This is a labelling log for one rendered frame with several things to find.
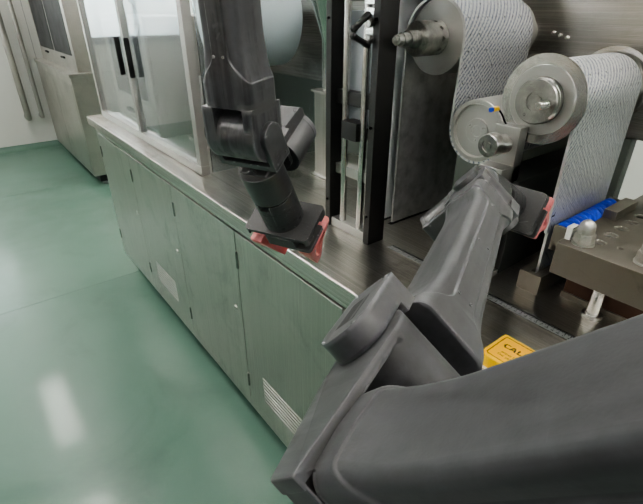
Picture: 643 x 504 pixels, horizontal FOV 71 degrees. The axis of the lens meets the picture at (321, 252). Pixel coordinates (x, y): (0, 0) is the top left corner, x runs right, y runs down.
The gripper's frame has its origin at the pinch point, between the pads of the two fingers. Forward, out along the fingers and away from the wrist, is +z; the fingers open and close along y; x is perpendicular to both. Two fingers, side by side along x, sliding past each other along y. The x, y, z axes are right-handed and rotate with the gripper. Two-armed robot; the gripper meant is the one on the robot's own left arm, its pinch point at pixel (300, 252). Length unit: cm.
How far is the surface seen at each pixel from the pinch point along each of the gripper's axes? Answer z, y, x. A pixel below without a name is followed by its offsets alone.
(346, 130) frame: 9.3, 9.1, -37.4
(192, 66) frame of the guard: 11, 67, -57
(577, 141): 4, -36, -36
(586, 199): 21, -40, -38
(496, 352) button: 13.2, -31.2, 1.5
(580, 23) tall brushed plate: 7, -32, -75
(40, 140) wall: 208, 477, -169
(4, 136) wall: 186, 491, -149
